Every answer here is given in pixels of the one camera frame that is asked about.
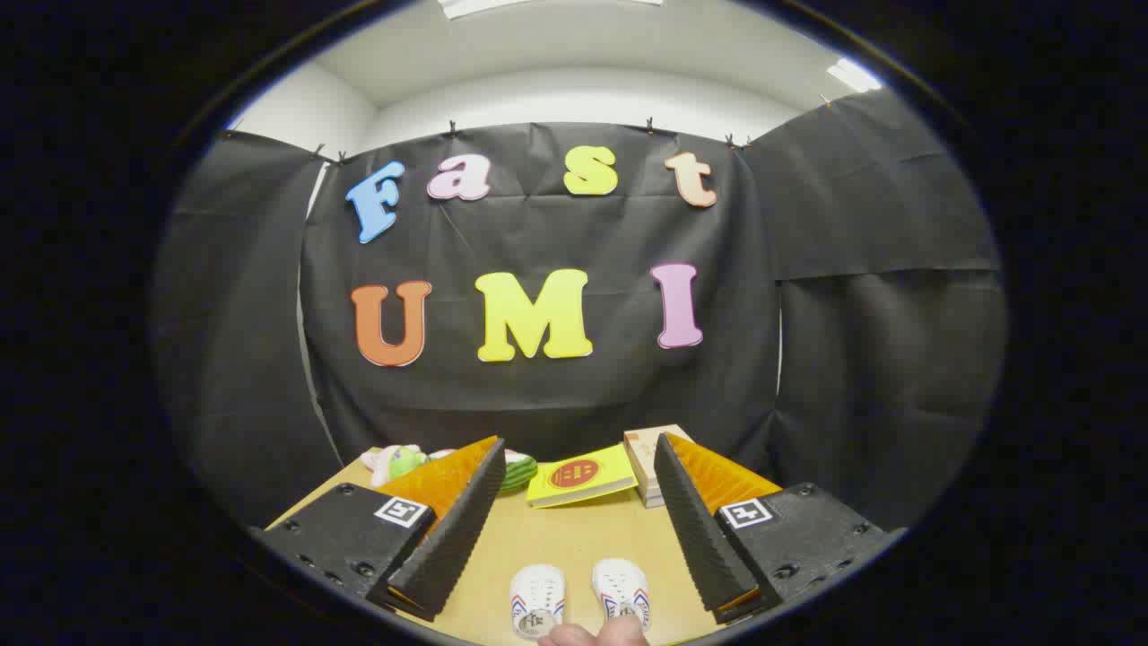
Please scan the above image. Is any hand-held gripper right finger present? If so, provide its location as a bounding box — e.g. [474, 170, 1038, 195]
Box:
[653, 433, 900, 624]

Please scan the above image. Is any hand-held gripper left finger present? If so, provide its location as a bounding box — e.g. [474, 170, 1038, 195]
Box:
[249, 437, 508, 622]

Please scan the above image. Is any white canvas shoe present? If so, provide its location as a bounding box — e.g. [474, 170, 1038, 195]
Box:
[592, 558, 651, 629]
[509, 563, 566, 640]

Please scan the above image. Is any watermelon slice plush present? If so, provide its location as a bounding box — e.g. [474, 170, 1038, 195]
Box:
[498, 449, 539, 493]

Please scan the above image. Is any pink green plush toy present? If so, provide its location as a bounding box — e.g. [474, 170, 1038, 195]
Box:
[361, 444, 433, 488]

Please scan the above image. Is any tan book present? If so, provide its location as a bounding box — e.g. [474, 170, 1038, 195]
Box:
[623, 424, 693, 493]

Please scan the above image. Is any yellow book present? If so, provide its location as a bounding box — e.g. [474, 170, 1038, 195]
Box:
[526, 442, 639, 510]

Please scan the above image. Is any ceiling light panel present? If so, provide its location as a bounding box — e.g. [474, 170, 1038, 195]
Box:
[439, 0, 665, 21]
[825, 58, 884, 93]

